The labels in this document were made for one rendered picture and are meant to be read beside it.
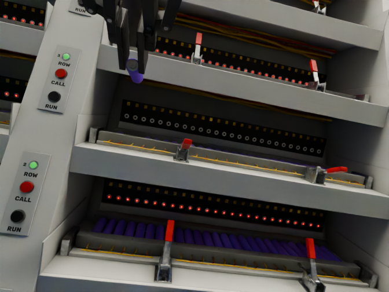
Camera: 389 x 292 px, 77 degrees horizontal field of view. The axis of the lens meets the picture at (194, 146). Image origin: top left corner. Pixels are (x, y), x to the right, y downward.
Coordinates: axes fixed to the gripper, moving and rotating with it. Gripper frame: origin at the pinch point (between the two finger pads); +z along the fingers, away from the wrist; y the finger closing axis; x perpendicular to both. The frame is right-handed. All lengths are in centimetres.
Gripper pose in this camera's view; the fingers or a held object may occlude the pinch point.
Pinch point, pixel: (133, 44)
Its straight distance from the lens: 33.0
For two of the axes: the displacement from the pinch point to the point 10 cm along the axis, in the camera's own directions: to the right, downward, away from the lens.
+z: -1.9, 3.8, 9.0
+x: -1.0, 9.1, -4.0
